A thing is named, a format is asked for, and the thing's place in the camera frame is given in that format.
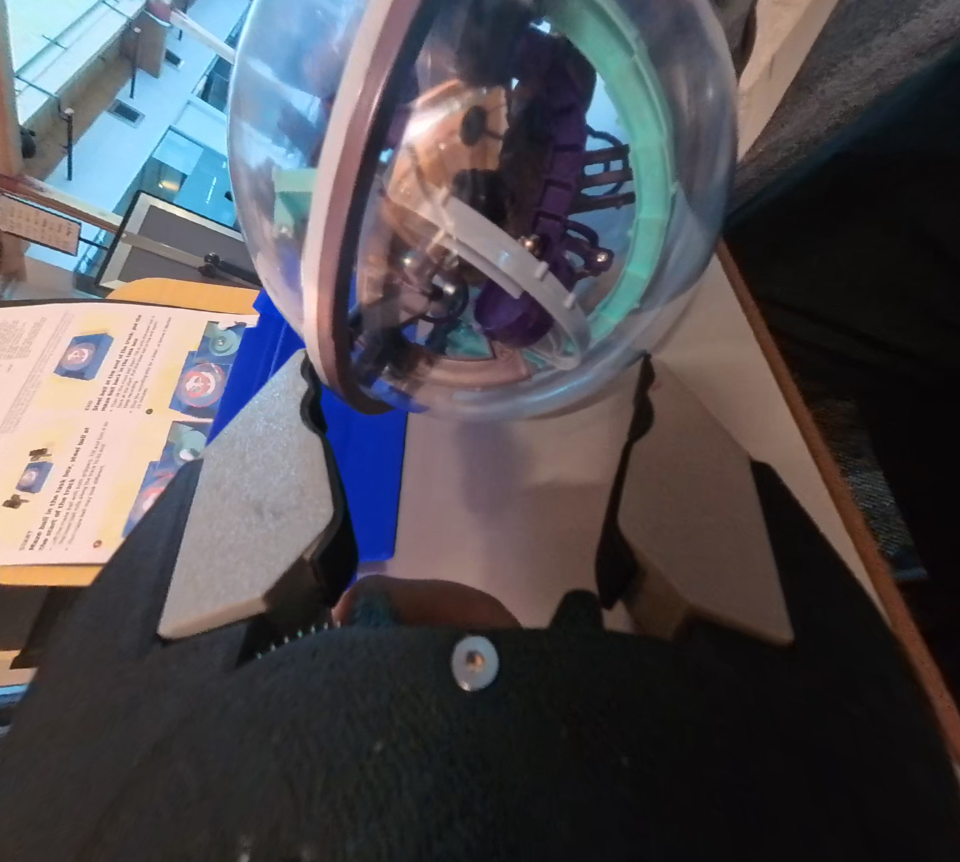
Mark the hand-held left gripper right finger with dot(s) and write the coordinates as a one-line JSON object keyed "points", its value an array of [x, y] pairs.
{"points": [[690, 517]]}

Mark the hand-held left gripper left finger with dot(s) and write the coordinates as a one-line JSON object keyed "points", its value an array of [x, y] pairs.
{"points": [[262, 502]]}

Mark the blue plastic bin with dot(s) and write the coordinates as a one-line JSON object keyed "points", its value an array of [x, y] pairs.
{"points": [[367, 472]]}

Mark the clear plastic maze ball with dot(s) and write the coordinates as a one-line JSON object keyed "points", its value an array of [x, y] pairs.
{"points": [[480, 165]]}

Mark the printed instruction sheet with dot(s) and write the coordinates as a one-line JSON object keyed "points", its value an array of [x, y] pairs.
{"points": [[75, 390]]}

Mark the grey partition panel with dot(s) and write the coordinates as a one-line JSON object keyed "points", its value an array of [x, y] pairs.
{"points": [[172, 225]]}

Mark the hanging paper sign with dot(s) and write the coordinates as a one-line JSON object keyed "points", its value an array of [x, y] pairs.
{"points": [[45, 225]]}

